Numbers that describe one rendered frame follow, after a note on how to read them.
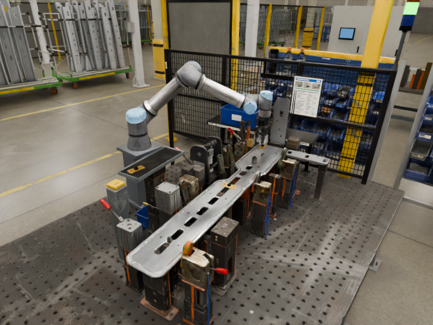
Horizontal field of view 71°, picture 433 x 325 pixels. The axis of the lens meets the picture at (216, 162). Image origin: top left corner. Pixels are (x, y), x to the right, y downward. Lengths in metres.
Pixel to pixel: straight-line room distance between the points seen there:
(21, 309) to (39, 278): 0.17
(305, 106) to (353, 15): 5.87
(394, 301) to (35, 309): 2.30
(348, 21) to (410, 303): 6.57
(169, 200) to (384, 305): 1.83
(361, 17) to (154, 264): 7.50
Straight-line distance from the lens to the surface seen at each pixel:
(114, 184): 1.47
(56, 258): 1.87
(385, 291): 2.80
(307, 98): 2.44
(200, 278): 1.19
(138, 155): 1.86
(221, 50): 3.87
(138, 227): 1.35
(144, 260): 1.28
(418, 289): 2.94
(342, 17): 8.28
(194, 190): 1.61
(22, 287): 1.79
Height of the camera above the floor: 1.88
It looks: 27 degrees down
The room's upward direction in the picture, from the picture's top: 1 degrees clockwise
